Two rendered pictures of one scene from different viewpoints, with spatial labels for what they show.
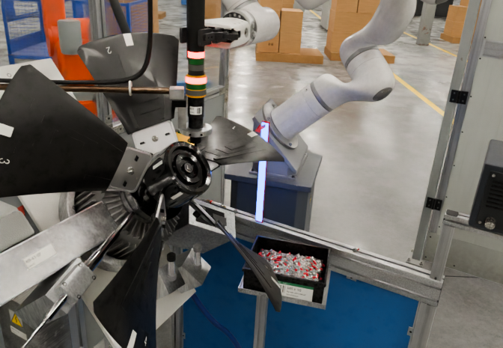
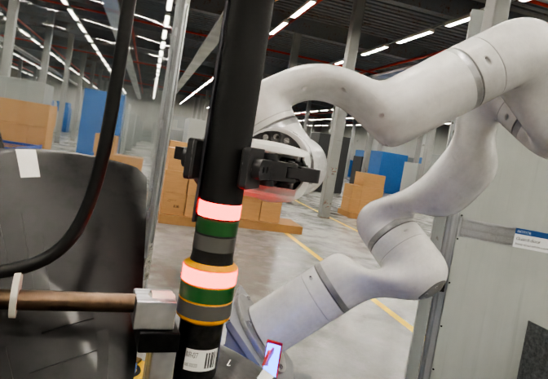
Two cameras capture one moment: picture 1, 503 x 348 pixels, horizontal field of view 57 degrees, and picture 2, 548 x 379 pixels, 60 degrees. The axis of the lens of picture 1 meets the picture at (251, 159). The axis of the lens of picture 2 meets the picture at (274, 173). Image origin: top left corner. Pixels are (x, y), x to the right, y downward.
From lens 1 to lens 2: 63 cm
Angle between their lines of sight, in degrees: 24
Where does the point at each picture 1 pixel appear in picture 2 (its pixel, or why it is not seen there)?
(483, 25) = not seen: hidden behind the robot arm
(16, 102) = not seen: outside the picture
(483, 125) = (465, 318)
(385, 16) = (458, 174)
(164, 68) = (113, 238)
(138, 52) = (49, 196)
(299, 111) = (299, 311)
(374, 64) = (421, 244)
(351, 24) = not seen: hidden behind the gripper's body
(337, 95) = (362, 288)
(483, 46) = (461, 225)
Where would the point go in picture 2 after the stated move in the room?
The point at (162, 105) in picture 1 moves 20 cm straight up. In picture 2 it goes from (102, 340) to (139, 85)
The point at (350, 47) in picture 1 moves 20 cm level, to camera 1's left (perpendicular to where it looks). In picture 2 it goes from (381, 217) to (291, 204)
